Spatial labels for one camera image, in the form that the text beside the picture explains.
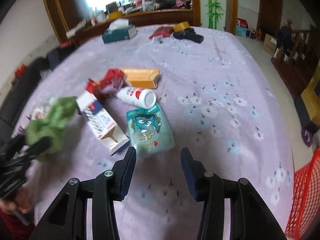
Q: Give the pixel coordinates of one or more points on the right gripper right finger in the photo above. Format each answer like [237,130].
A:
[250,216]

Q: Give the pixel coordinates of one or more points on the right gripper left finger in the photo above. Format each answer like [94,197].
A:
[66,217]

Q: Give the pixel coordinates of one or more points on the green wrapper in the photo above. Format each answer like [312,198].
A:
[52,126]

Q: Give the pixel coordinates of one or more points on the blue white medicine box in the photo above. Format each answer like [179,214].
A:
[101,123]

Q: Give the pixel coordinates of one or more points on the red wrapper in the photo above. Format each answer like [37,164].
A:
[109,84]

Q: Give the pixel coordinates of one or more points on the teal cartoon tissue pack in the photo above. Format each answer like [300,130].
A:
[149,131]

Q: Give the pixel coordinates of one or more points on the white red-label bottle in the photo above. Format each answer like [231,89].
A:
[139,97]

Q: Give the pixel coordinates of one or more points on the orange rectangular box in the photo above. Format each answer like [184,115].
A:
[141,77]

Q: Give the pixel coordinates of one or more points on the person's left hand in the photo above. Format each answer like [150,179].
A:
[24,201]

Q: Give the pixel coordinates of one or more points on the red plastic basket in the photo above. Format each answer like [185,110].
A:
[305,204]

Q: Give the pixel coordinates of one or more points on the black sofa chair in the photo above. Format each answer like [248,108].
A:
[27,82]

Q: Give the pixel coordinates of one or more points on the purple floral tablecloth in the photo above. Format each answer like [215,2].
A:
[218,104]

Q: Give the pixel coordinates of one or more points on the dark green tissue box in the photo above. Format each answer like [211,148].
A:
[119,30]

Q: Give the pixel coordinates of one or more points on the wooden staircase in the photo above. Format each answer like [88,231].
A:
[297,62]

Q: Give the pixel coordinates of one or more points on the cardboard box on floor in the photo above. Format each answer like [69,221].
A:
[270,45]

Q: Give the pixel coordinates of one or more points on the teal box on floor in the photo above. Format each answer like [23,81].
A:
[241,31]

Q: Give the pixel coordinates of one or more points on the red packet on table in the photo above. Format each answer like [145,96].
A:
[161,32]

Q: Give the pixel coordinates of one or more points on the brown wooden door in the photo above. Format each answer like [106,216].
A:
[269,17]

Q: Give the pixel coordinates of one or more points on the yellow tape roll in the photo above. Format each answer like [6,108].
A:
[181,26]

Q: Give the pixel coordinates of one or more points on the wooden sideboard counter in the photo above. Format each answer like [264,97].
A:
[140,19]

